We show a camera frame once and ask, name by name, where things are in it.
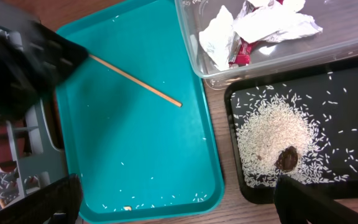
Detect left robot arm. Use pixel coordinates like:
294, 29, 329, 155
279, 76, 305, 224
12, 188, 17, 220
0, 21, 89, 124

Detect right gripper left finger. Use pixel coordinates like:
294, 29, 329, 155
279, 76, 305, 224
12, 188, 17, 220
0, 174, 83, 224

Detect brown food scrap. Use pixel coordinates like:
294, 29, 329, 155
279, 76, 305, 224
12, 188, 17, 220
275, 146, 298, 172

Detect teal serving tray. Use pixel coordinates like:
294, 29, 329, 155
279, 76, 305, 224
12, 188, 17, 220
56, 0, 224, 223

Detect pile of white rice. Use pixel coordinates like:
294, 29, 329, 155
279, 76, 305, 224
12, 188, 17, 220
230, 70, 358, 189

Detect black tray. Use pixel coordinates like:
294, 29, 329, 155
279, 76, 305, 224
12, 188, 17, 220
223, 52, 358, 205

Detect clear plastic bin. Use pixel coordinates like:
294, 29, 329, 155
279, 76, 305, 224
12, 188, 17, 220
175, 0, 358, 90

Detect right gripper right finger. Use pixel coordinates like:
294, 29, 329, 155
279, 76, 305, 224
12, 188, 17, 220
273, 175, 358, 224

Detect white napkin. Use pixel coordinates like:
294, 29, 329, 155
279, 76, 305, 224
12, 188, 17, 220
199, 0, 323, 71

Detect grey dish rack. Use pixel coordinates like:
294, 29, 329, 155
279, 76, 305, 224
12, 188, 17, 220
0, 102, 68, 210

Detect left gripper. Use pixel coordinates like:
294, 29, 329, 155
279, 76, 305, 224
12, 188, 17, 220
0, 22, 89, 120

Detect red foil wrapper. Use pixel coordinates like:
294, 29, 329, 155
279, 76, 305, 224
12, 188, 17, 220
229, 38, 259, 66

